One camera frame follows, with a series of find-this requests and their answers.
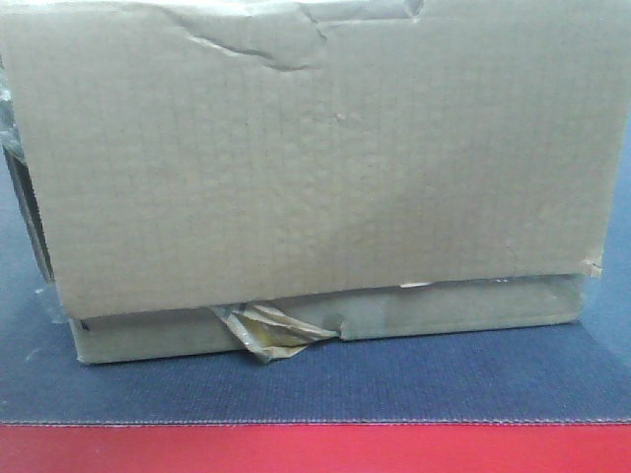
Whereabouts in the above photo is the brown cardboard carton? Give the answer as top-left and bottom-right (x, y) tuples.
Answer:
(1, 1), (630, 364)

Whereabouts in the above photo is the red conveyor edge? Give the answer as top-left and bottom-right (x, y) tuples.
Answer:
(1, 424), (630, 472)

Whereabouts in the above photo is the dark grey conveyor belt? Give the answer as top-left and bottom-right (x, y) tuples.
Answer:
(0, 98), (631, 426)

